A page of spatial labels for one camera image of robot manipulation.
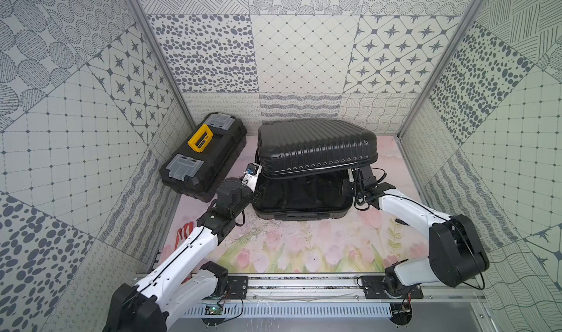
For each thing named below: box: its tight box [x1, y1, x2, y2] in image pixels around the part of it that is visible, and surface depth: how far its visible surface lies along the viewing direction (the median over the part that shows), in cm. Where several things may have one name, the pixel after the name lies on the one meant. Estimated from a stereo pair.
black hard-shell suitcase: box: [253, 118, 379, 221], surface depth 70 cm
